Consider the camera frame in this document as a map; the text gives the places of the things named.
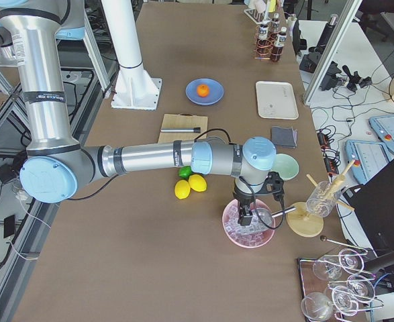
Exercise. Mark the clear glass mug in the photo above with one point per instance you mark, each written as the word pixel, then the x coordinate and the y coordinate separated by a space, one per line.
pixel 320 203

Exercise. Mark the green lime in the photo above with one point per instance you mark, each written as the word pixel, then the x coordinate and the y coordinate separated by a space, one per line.
pixel 185 172

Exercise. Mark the orange fruit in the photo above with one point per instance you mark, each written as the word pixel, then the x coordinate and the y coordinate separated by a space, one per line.
pixel 202 90

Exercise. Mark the dark tea bottle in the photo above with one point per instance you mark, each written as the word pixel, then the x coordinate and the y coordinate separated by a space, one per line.
pixel 278 45
pixel 262 39
pixel 274 26

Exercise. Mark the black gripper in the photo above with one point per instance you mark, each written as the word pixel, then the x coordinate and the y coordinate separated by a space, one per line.
pixel 243 198

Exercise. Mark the wooden cup tree stand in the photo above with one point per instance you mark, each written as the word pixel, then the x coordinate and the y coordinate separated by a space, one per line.
pixel 304 223

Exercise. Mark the yellow lemon far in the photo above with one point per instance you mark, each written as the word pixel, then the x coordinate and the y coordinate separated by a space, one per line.
pixel 197 183

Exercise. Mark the green bowl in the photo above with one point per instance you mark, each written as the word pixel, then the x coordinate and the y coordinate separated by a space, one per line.
pixel 286 166

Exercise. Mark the pink ice bowl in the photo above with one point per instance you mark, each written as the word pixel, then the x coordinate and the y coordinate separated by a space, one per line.
pixel 248 236

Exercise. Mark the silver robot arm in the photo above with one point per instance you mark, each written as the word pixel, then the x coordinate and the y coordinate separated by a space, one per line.
pixel 60 162

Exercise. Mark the yellow lemon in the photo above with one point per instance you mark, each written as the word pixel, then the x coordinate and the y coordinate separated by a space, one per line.
pixel 197 183
pixel 182 189

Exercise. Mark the yellow lemon near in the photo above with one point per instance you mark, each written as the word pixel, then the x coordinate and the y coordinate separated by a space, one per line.
pixel 182 189

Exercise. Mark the wine glass rack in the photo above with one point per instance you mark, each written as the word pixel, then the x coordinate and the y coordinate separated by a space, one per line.
pixel 336 286

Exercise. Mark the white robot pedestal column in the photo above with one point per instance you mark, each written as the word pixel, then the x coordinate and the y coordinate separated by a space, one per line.
pixel 134 88

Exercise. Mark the metal ice scoop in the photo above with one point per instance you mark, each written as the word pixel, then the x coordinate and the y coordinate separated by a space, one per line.
pixel 274 214

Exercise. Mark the copper wire bottle rack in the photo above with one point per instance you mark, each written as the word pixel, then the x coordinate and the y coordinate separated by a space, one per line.
pixel 266 55

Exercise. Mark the wooden cutting board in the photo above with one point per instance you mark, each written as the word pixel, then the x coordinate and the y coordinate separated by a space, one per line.
pixel 181 121

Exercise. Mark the cream rabbit tray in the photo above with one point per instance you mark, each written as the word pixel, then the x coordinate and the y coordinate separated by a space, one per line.
pixel 276 100

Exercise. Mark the teach pendant near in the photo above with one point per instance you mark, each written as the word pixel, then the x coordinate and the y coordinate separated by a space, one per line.
pixel 369 158

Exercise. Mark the grey folded cloth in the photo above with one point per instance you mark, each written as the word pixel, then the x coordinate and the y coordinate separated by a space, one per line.
pixel 284 136

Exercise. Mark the blue plate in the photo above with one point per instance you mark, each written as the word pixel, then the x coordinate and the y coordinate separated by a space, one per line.
pixel 216 91

